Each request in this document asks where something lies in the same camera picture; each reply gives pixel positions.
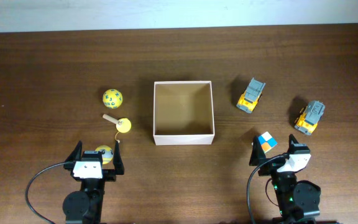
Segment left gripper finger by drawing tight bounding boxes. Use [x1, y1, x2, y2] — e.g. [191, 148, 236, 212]
[65, 141, 82, 162]
[112, 140, 124, 174]

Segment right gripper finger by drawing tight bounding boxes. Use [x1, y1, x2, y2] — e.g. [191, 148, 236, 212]
[287, 134, 306, 155]
[249, 136, 265, 166]

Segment yellow grey toy loader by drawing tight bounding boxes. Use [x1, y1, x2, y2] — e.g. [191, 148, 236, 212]
[294, 100, 325, 136]

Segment yellow grey toy truck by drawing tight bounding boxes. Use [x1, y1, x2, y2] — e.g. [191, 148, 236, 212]
[236, 78, 265, 113]

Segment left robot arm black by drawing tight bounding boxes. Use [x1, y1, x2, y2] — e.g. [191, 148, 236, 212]
[62, 140, 124, 224]

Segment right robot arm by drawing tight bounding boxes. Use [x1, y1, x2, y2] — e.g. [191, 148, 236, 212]
[246, 134, 321, 223]

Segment yellow ball with face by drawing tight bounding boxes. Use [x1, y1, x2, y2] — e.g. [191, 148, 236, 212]
[95, 145, 114, 165]

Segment colourful puzzle cube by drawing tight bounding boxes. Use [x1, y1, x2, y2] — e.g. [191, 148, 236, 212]
[257, 131, 278, 154]

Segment yellow ball blue letters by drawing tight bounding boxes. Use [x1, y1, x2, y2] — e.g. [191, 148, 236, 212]
[103, 89, 123, 109]

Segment white cardboard box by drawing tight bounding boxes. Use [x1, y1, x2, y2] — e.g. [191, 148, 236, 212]
[153, 81, 215, 146]

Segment yellow disc wooden handle toy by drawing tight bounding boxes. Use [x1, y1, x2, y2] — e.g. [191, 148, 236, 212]
[102, 114, 132, 142]

